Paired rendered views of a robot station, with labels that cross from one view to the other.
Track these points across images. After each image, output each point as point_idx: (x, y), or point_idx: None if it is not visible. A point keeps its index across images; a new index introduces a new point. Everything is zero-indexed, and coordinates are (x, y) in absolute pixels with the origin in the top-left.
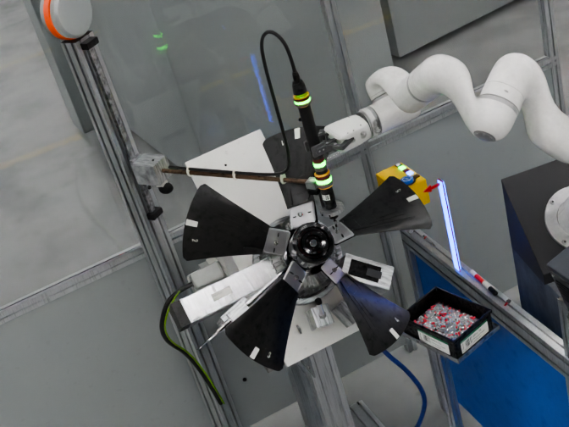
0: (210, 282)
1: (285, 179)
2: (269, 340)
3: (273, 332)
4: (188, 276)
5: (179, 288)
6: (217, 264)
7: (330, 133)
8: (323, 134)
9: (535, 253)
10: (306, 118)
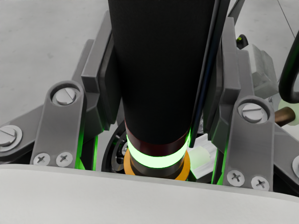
0: None
1: (280, 110)
2: (120, 101)
3: (122, 105)
4: (261, 50)
5: (245, 40)
6: (251, 71)
7: (147, 179)
8: (233, 148)
9: None
10: None
